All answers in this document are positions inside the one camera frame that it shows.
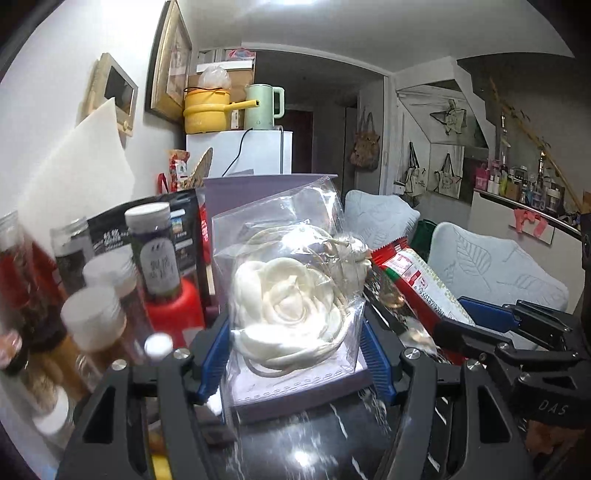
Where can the flat red packet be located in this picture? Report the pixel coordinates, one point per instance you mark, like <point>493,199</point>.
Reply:
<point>205,230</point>

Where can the red snack bag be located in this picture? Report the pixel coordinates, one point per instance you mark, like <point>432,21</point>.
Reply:
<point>178,170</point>

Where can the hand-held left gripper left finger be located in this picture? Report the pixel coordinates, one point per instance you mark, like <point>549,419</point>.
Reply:
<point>212,364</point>

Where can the black stand-up pouch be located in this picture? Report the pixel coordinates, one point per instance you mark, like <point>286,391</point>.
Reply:
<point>187,249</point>

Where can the brown patterned tote bag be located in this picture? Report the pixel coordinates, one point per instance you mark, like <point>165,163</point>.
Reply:
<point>364,147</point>

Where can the red green white packet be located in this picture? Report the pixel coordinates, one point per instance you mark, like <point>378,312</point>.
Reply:
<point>415,277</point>

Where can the jar with red contents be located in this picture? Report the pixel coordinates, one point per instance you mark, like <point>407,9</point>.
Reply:
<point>23,277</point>

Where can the green electric kettle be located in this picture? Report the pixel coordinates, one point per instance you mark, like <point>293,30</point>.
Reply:
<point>261,108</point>

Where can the white foam sheet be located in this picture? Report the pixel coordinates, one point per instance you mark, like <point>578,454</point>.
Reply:
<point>83,161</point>

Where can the framed picture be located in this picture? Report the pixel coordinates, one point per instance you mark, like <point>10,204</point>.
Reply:
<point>168,60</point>

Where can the row of bottles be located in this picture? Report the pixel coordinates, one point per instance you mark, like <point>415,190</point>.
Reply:
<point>521,184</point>

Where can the yellow pot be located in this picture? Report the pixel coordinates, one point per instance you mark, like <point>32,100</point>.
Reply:
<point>205,113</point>

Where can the wooden framed intercom screen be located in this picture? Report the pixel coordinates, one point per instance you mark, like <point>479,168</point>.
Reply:
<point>117,87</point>

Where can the small bottle white cap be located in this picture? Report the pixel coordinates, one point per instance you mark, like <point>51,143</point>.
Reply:
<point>159,346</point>

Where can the white tote bag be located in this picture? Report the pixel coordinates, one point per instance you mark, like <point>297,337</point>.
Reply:
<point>445,177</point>
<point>413,175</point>
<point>450,117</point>

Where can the red paper decoration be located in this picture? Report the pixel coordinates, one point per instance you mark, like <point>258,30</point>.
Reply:
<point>531,221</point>

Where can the clear plastic bag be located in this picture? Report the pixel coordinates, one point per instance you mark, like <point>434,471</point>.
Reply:
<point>214,77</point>

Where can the dark contents jar grey lid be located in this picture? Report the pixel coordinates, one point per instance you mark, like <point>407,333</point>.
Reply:
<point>71,258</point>

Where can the clear bag with white rose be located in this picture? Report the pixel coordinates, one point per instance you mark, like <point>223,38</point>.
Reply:
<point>286,300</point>

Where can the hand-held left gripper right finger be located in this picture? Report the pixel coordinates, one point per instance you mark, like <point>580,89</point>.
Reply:
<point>376,364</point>

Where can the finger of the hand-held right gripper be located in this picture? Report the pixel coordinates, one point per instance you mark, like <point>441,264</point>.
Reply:
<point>466,344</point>
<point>485,314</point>

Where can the white refrigerator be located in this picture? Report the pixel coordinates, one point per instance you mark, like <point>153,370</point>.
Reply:
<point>258,152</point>

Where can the lilac gift box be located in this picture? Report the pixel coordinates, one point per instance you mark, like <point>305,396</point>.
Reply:
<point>231,194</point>

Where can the green bag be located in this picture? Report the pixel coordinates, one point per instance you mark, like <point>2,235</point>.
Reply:
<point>422,235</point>

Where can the cardboard box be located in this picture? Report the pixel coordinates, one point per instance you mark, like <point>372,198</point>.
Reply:
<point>240,78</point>

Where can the red plastic container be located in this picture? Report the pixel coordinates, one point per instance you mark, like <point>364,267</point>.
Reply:
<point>178,309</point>

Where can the person's right hand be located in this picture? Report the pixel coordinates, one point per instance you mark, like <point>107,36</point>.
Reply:
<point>554,441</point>

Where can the woven fan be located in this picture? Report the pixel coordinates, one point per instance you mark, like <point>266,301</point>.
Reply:
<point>203,166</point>

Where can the purple label jar grey lid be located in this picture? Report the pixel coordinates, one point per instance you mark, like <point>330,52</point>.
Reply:
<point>154,263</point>

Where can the jar of nuts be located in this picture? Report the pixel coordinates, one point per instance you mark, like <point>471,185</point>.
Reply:
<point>94,323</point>

